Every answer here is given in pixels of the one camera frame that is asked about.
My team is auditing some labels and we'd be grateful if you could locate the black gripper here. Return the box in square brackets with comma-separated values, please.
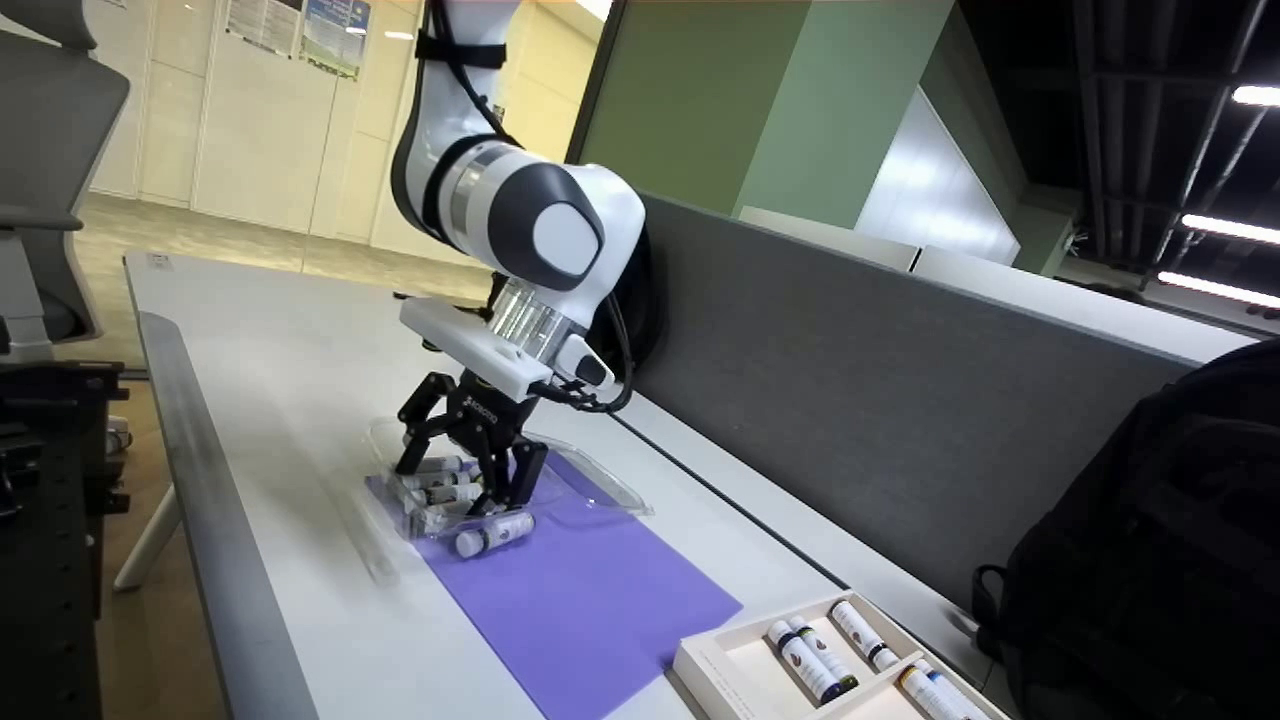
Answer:
[388, 368, 551, 519]

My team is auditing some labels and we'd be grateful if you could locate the small white bottle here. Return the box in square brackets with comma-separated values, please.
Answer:
[396, 479, 465, 541]
[447, 506, 542, 565]
[421, 457, 489, 500]

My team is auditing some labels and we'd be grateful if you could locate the clear plastic box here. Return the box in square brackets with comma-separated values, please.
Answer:
[364, 447, 542, 551]

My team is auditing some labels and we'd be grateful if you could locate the purple mat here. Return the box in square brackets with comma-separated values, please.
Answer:
[364, 451, 745, 720]

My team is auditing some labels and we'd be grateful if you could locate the shallow wooden tray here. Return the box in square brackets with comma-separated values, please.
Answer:
[667, 586, 1014, 720]

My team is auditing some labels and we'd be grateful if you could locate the white table leg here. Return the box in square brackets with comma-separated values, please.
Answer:
[110, 479, 183, 601]

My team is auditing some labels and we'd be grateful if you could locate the long grey desk partition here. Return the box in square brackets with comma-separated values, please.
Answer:
[619, 194, 1262, 619]

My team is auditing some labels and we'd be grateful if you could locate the tall black backpack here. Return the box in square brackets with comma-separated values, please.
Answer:
[970, 334, 1280, 720]

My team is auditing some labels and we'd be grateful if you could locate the silver wrist camera bar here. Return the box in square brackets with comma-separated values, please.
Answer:
[396, 297, 565, 400]

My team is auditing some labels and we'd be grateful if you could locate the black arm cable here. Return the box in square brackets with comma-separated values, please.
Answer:
[412, 0, 520, 143]

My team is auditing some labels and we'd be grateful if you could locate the wall poster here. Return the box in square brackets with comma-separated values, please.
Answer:
[295, 0, 377, 79]

